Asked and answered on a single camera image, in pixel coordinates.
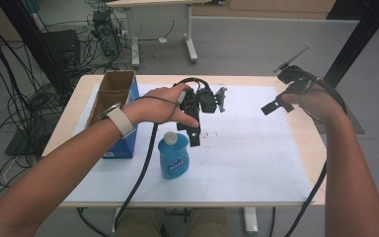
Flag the tangle of black floor cables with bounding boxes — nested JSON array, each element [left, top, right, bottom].
[[0, 5, 130, 209]]

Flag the person's right hand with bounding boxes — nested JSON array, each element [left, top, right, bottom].
[[280, 86, 347, 123]]

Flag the black computer tower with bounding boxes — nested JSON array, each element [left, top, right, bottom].
[[91, 9, 121, 57]]

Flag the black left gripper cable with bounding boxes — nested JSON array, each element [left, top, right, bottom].
[[113, 76, 212, 233]]

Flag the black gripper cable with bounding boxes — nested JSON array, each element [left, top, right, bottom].
[[283, 77, 348, 237], [113, 76, 212, 233]]

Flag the dark floor mat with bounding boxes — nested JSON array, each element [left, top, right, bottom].
[[4, 127, 47, 158]]

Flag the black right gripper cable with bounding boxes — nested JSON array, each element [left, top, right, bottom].
[[283, 77, 348, 237]]

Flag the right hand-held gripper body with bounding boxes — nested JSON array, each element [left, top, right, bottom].
[[272, 42, 318, 97]]

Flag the white thin cable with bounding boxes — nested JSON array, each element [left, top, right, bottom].
[[2, 157, 18, 185]]

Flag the wristwatch with white band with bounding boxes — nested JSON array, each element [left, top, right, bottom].
[[97, 102, 136, 138]]

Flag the white desk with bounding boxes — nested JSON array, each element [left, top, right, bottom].
[[106, 0, 227, 69]]

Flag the white paper sheet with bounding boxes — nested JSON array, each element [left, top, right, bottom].
[[63, 83, 313, 203]]

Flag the white table leg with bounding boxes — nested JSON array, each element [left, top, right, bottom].
[[242, 206, 260, 237]]

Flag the blue cardboard box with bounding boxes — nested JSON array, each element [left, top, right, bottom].
[[84, 70, 141, 160]]

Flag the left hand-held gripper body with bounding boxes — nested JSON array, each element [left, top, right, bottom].
[[181, 86, 228, 120]]

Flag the blue bottle with white cap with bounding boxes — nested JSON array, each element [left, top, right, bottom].
[[157, 130, 191, 181]]

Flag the black cable under table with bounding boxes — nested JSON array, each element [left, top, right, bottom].
[[76, 206, 111, 237]]

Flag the person's left hand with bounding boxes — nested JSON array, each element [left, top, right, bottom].
[[129, 83, 200, 129]]

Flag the person's legs in olive pants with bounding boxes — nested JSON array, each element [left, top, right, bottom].
[[114, 206, 229, 237]]

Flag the black box on floor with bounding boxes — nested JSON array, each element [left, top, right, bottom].
[[40, 29, 82, 67]]

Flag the black metal frame post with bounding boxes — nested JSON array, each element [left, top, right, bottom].
[[0, 0, 74, 97], [323, 0, 379, 89]]

